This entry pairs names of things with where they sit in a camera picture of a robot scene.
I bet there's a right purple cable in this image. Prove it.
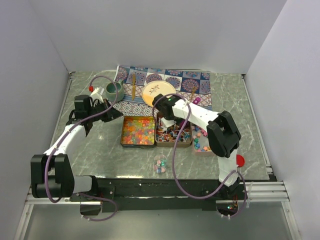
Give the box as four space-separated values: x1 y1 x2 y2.
152 93 248 219

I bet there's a red jar lid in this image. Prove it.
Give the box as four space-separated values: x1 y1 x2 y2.
236 154 246 168

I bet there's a gold tin of gummy stars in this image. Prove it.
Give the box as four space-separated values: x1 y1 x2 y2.
120 116 156 149

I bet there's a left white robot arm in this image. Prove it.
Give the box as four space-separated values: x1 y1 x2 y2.
30 95 123 203

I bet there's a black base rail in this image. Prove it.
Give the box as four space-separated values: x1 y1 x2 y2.
58 176 253 217

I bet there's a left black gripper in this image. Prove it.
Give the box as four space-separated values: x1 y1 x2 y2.
87 98 123 123

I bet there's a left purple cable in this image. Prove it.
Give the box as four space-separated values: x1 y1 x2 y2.
44 75 120 222

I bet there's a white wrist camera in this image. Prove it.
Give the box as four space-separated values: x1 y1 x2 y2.
160 117 176 128
88 85 105 105

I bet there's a purple plastic scoop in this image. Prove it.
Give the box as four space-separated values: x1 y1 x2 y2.
179 97 201 128

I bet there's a tin of lollipops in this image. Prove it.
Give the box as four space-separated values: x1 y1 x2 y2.
155 113 192 148

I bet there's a patterned placemat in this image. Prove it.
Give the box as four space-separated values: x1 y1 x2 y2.
114 65 212 116

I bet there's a green ceramic mug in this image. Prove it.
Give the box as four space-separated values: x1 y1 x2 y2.
105 81 125 103

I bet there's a cream and orange plate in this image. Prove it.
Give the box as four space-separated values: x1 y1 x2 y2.
141 80 176 107

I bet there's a clear glass jar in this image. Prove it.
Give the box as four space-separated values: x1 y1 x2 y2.
153 154 167 174

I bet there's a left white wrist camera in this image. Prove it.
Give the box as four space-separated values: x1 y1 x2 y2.
88 85 105 105

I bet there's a tin of pastel star candies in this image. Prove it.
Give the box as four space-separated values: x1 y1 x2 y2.
191 124 214 157

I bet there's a purple cable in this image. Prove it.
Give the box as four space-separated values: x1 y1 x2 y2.
152 93 248 219
44 75 120 222

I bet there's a gold knife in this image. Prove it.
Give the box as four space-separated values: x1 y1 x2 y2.
131 73 136 101

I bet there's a gold fork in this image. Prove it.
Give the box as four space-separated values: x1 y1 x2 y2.
189 86 198 102

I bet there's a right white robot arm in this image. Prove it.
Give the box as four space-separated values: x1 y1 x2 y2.
152 93 246 200

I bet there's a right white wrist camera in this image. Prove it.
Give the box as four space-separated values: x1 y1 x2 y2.
160 117 176 128

